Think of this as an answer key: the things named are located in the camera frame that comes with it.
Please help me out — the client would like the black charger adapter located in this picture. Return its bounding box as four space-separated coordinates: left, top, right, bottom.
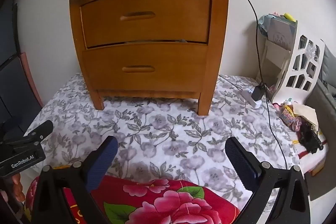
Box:
251 85 267 102

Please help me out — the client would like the white wooden rack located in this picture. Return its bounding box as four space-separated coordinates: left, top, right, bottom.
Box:
259 15 326 104

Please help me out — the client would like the wooden drawer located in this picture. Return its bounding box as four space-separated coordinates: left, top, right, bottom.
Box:
82 42 210 93
80 0 212 48

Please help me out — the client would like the thin black cable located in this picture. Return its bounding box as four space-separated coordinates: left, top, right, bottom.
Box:
264 85 289 169

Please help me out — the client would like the black charging cable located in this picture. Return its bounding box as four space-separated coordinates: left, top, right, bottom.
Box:
147 0 264 88

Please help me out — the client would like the person's left hand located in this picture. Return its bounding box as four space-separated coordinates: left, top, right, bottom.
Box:
9 174 26 202

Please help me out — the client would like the teal cloth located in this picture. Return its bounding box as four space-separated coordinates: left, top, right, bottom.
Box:
258 14 276 37

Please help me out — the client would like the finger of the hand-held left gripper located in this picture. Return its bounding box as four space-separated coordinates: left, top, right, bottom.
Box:
0 120 54 154

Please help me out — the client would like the clear plastic wrapper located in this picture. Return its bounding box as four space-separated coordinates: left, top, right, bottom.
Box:
306 42 319 62

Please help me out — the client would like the wooden nightstand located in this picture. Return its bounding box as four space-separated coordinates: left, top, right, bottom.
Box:
64 0 234 116

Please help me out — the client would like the black hair brush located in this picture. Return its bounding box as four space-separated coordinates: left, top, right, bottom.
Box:
299 124 324 153

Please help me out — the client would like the red floral blanket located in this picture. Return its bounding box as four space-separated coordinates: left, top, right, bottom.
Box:
25 175 240 224

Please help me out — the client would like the dark glass cabinet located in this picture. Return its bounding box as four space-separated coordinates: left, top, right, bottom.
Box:
0 0 40 130

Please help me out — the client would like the colourful sticker packet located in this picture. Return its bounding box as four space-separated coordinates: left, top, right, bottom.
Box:
279 106 296 127

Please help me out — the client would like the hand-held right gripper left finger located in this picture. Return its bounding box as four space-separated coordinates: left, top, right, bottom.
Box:
31 135 118 224

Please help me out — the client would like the white power strip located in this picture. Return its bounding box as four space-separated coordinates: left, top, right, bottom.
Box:
241 86 263 108

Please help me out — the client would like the grey book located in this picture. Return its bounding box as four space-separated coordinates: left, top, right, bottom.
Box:
266 18 296 48

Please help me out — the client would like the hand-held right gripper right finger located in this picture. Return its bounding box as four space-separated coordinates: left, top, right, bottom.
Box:
225 137 311 224

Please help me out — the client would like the grey cushion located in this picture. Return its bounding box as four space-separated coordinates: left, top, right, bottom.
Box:
320 46 336 83

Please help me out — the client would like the grey floral bedsheet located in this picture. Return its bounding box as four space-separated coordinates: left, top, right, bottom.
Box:
24 73 302 209

